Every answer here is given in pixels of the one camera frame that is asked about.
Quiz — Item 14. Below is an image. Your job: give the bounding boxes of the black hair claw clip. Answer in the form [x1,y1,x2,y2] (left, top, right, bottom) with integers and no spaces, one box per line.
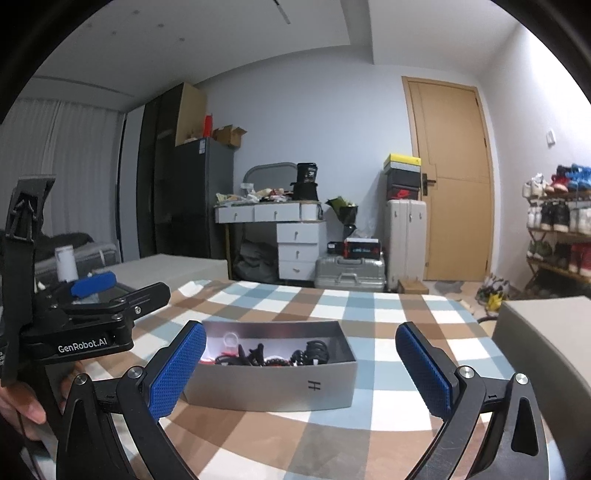
[238,343,266,367]

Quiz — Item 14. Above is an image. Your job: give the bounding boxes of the person's left hand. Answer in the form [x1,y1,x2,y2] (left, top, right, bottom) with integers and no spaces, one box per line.
[0,359,86,428]

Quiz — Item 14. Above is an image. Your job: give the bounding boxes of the white cup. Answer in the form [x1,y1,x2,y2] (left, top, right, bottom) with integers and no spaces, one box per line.
[54,245,79,282]

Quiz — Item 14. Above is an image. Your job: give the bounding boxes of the grey bed footboard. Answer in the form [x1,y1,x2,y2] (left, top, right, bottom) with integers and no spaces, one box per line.
[94,254,229,291]

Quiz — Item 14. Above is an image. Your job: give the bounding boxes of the plaid bed sheet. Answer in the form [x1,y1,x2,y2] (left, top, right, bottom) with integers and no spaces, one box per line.
[27,278,555,480]

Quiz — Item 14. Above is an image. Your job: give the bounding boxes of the grey cardboard box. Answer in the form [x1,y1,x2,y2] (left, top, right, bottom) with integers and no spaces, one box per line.
[184,321,358,412]

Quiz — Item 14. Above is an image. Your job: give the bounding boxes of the small cardboard box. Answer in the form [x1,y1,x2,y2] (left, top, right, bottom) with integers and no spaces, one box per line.
[398,279,430,295]

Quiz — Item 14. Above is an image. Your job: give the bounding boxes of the black wardrobe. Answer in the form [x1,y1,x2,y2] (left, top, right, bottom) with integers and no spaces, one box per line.
[136,83,235,260]

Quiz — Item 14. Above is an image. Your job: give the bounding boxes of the silver suitcase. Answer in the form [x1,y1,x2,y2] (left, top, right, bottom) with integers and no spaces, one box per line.
[315,256,386,292]

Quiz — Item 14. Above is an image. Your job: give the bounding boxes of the black red flat box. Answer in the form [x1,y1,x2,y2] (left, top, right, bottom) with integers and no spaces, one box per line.
[327,237,382,260]

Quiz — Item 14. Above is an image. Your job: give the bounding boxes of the white tall suitcase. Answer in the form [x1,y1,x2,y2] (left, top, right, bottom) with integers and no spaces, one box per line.
[384,200,428,291]

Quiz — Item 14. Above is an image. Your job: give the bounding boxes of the white dressing desk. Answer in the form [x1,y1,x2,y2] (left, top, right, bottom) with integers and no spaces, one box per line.
[215,201,328,282]

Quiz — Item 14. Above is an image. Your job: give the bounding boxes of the black flower bouquet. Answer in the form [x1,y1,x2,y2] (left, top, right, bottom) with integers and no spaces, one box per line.
[325,196,359,239]

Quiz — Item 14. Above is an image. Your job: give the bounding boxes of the wooden shoe rack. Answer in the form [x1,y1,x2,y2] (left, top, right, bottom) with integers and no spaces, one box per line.
[522,164,590,299]

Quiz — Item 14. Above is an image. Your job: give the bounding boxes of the yellow black shoe boxes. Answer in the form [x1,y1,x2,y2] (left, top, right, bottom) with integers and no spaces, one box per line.
[384,153,422,200]

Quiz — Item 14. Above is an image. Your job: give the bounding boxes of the wooden door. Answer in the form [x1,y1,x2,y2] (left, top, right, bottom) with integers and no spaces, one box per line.
[403,77,494,281]

